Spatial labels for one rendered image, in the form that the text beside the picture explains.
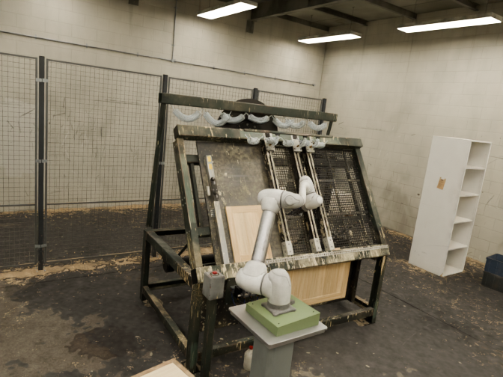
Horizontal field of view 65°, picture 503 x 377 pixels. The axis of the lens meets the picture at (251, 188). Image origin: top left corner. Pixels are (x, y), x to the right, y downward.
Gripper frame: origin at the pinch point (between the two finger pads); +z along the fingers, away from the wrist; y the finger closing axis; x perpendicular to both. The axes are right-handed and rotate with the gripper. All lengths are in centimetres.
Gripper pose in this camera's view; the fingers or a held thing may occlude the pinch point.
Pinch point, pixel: (291, 213)
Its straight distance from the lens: 368.6
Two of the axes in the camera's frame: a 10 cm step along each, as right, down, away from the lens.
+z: -5.0, 3.4, 8.0
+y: -1.8, -9.4, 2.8
